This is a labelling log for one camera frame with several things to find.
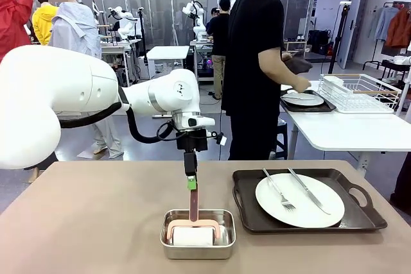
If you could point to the black tripod stand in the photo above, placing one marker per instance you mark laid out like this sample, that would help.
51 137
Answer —
339 39

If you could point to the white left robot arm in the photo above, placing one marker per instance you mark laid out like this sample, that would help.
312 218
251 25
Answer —
38 94

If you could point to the small white connector plug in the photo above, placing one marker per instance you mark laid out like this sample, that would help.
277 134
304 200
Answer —
222 140

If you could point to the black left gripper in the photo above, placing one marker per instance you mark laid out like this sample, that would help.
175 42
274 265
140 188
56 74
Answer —
192 140

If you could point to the stacked white rectangular dishes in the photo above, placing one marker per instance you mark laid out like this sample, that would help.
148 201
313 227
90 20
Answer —
335 83

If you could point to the silver fork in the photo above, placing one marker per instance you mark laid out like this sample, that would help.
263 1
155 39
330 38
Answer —
278 192

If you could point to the orange hanging jacket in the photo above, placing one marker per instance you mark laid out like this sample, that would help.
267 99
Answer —
399 28

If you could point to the person's right forearm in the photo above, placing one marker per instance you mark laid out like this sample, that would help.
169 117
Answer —
277 70

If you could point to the dark brown serving tray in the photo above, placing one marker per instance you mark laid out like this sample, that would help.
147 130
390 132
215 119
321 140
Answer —
353 219
327 107

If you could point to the large white round plate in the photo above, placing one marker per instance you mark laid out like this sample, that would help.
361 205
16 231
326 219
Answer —
298 210
305 101

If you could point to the black stool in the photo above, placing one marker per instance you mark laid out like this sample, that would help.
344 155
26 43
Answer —
282 140

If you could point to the dark brown cloth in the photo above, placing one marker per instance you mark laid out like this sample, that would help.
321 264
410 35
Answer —
298 62

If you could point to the person in yellow hoodie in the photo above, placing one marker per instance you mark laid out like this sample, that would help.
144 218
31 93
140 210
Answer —
43 23

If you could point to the background person in black shirt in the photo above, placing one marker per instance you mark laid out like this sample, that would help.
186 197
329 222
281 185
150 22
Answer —
218 36

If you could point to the person's right hand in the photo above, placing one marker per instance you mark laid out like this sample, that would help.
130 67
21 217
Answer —
302 84

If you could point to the stainless steel rectangular tray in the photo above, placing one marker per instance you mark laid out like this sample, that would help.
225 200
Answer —
196 251

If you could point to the person in red jacket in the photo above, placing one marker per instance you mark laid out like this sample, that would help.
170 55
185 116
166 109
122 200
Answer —
13 20

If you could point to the black clothes rack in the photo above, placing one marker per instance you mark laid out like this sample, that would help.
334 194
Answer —
387 65

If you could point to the white side table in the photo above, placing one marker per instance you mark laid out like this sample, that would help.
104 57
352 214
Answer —
353 129

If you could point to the white background workbench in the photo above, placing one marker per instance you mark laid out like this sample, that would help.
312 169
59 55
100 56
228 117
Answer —
168 52

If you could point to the person in black clothes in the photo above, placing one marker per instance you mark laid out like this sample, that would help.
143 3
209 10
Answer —
247 62

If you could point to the light blue hanging shirt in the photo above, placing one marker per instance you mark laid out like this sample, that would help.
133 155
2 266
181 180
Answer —
383 22

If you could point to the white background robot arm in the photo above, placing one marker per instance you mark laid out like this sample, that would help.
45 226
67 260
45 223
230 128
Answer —
125 22
194 14

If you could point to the silver table knife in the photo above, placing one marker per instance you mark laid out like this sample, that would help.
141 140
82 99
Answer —
309 195
298 98

